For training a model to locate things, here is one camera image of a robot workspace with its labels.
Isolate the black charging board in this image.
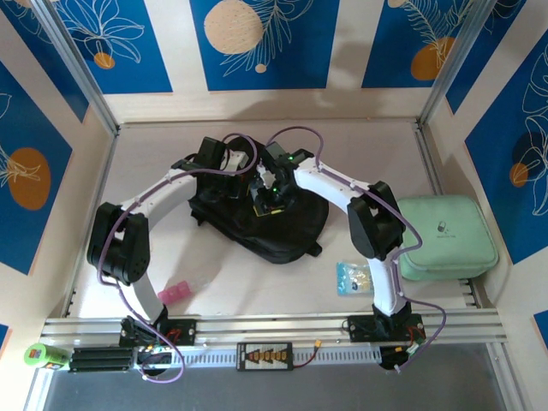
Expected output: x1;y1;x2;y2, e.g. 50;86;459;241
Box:
236;342;295;372

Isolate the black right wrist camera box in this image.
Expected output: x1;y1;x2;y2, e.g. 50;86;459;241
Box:
264;143;289;163

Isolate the black ribbed power block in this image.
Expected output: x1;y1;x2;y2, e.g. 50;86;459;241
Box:
68;347;134;373

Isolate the blue white supplies packet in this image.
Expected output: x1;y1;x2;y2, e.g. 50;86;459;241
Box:
336;261;377;297

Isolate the mint green zip case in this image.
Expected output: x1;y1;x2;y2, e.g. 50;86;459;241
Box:
396;195;500;283

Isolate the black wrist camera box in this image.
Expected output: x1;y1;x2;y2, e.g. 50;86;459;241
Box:
197;136;228;170
264;143;289;163

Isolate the pink plastic eraser box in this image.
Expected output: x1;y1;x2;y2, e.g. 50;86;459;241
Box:
157;280;193;305

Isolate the aluminium mounting rail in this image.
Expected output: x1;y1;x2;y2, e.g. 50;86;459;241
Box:
40;314;502;344

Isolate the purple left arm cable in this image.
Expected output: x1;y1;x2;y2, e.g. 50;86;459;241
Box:
97;133;259;383

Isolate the green cylindrical can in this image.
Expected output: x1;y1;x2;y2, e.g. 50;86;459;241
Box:
23;342;72;372

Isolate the aluminium frame post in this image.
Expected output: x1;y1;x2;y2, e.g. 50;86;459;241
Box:
419;0;500;125
32;0;120;136

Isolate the black fabric backpack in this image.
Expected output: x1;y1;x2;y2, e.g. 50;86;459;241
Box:
172;135;331;265

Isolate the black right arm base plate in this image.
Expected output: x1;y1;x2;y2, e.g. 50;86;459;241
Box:
347;314;425;343

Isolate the grey slotted cable duct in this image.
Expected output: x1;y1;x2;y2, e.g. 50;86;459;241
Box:
136;344;382;367

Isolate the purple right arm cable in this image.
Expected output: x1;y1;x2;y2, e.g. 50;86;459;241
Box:
265;126;450;374

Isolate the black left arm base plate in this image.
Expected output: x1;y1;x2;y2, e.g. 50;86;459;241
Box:
118;317;198;348

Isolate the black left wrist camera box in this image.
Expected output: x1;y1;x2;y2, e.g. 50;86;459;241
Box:
197;136;228;170

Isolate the red wire yellow connector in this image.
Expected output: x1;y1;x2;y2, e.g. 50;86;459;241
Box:
293;340;325;369

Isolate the grey metal plate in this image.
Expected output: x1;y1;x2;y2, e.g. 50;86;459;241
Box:
40;363;509;411

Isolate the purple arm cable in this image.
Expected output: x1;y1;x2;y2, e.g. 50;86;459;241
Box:
97;133;259;383
265;126;450;374

